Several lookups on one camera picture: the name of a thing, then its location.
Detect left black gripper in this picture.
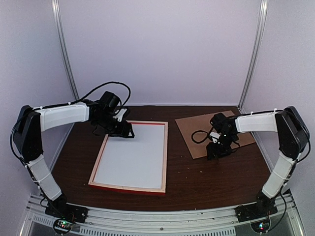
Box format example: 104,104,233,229
94,113,135,138

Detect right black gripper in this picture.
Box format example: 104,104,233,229
207,132,237,160

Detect brown backing board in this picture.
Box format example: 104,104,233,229
175,110,255,159

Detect landscape photo print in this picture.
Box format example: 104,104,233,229
93,123,166,190

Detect wooden picture frame red edge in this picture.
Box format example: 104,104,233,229
88,120,169,196

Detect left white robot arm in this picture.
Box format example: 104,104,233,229
10,91,135,218

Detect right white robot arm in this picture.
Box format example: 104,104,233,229
207,106,310,217

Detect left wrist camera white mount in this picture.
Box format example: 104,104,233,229
114,108,130,122

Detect right black cable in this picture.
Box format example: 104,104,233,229
191,130,241,149

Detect black cable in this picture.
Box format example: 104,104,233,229
73,82,132,135
191,130,241,149

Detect left black cable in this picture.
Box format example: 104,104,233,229
73,82,132,135

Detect right aluminium corner post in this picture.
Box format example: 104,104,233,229
237,0,268,110

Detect aluminium corner post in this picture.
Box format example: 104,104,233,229
237,0,268,110
51,0,83,110

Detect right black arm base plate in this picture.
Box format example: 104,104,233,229
234,203,278,223

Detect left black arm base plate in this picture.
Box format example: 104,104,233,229
45,204,88,223

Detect aluminium front rail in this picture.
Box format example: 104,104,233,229
17,201,306,236

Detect left aluminium corner post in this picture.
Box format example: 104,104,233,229
51,0,83,110

